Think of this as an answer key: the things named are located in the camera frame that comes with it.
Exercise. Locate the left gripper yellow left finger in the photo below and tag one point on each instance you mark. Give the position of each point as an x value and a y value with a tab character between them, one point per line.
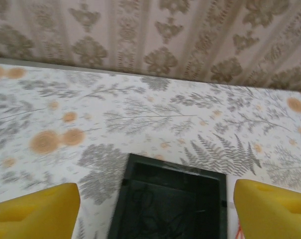
33	214

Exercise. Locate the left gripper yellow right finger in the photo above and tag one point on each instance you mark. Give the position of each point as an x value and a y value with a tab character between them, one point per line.
277	214

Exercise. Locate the black plastic tray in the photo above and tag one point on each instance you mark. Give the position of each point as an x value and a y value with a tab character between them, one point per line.
207	206

